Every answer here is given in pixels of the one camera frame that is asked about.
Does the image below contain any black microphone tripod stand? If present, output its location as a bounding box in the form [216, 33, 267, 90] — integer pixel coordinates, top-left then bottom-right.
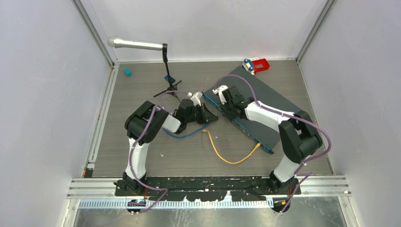
[153, 43, 181, 102]

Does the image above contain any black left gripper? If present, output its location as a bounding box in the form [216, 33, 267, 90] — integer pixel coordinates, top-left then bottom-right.
[185, 103, 217, 125]

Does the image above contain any red blue toy truck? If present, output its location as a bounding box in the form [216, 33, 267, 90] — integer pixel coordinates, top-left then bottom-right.
[242, 57, 270, 75]

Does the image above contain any dark grey network switch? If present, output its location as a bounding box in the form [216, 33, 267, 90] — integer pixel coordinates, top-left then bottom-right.
[217, 67, 301, 153]

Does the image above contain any yellow ethernet cable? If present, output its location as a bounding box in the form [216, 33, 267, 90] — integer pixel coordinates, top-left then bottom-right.
[201, 129, 261, 165]

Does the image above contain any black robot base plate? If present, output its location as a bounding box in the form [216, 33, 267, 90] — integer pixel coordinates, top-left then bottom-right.
[114, 176, 301, 201]

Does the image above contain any aluminium frame rail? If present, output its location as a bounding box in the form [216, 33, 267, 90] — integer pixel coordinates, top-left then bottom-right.
[67, 175, 352, 199]

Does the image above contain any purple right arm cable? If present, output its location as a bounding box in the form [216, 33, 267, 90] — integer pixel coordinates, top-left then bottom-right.
[212, 74, 332, 214]

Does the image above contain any blue ethernet cable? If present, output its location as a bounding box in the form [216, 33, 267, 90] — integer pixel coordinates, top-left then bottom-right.
[163, 122, 210, 140]

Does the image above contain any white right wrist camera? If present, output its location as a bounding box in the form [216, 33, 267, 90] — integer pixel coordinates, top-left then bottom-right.
[212, 85, 228, 105]

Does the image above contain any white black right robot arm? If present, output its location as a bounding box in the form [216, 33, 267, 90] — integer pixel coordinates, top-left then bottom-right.
[213, 85, 323, 194]

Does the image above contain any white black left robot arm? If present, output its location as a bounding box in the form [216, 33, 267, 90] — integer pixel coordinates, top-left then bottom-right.
[118, 99, 218, 196]

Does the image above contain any teal toy block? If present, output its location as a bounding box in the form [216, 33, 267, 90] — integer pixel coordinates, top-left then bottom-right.
[123, 68, 132, 77]

